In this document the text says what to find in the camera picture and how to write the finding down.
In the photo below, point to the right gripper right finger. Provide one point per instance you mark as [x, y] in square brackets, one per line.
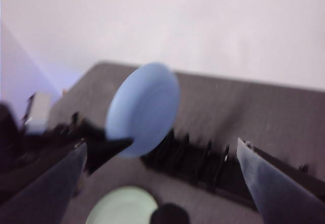
[284, 196]

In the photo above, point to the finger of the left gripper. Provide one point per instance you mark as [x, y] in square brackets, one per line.
[106, 150]
[95, 130]

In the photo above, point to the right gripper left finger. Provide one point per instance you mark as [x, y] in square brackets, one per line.
[38, 201]

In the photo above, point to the blue round plate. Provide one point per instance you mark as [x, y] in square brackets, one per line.
[144, 107]

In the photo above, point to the pale green round plate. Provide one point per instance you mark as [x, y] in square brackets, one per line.
[122, 206]

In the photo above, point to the black plastic plate rack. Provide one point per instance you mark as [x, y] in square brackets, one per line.
[193, 163]

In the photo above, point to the pale grey camera box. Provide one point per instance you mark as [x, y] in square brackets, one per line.
[38, 113]

